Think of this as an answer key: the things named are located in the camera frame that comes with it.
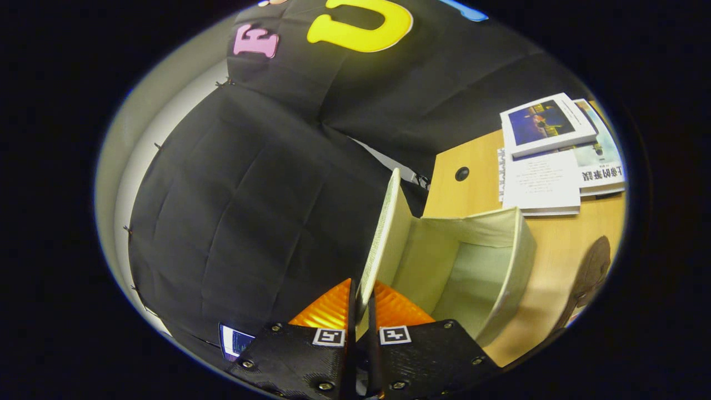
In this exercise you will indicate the black desk grommet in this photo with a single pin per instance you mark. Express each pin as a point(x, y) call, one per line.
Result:
point(462, 174)

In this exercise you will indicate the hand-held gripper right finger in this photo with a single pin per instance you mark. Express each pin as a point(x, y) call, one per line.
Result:
point(373, 361)

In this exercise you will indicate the brown fuzzy shoe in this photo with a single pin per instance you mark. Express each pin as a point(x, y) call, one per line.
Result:
point(591, 272)

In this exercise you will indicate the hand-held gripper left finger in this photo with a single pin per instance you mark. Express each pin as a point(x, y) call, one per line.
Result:
point(350, 361)

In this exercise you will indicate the lit blue screen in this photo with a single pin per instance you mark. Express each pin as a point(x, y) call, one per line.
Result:
point(236, 340)

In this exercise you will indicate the white text-covered book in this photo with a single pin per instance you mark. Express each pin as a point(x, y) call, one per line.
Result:
point(541, 183)

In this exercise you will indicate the green fabric storage box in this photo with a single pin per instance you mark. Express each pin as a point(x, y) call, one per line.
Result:
point(472, 272)

